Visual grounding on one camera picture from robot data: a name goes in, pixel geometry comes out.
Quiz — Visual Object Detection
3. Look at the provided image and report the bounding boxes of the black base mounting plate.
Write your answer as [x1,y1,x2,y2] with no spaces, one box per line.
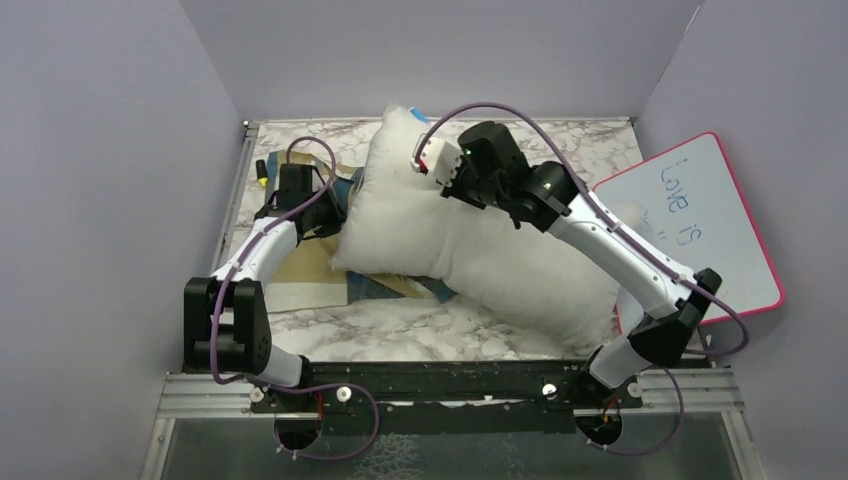
[182,357,717,439]

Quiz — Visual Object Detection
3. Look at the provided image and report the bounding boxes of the aluminium table edge rail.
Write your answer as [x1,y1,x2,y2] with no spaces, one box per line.
[210,120,262,271]

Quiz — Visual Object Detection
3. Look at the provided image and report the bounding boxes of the pink framed whiteboard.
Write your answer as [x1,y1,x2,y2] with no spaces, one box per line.
[594,132,785,315]

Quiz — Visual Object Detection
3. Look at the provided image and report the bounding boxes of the yellow black marker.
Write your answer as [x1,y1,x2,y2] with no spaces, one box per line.
[255,159,269,188]

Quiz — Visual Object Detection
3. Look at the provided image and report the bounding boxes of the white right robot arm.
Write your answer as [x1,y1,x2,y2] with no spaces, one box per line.
[416,121,723,407]

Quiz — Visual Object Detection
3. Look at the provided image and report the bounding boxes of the blue yellow patchwork pillowcase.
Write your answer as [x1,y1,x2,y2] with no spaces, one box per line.
[263,119,456,312]

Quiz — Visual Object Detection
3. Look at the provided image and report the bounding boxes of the white pillow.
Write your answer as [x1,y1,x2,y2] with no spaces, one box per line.
[331,104,619,360]

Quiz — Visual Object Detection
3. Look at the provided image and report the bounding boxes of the aluminium front rail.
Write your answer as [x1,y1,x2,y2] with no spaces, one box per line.
[156,369,746,420]

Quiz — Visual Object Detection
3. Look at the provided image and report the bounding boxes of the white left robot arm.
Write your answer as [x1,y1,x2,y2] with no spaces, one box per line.
[183,164,346,411]

